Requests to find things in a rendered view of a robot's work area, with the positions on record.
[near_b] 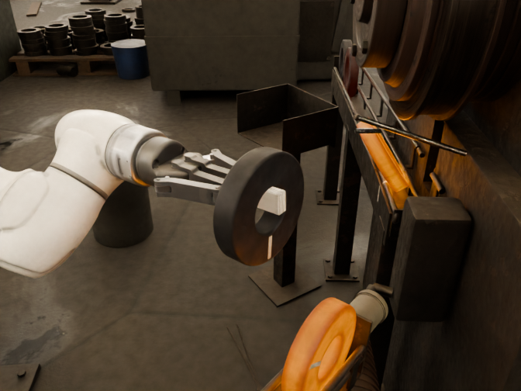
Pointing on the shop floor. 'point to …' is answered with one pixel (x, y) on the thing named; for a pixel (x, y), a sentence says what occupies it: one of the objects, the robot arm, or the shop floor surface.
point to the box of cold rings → (220, 44)
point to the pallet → (76, 43)
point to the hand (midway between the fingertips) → (260, 195)
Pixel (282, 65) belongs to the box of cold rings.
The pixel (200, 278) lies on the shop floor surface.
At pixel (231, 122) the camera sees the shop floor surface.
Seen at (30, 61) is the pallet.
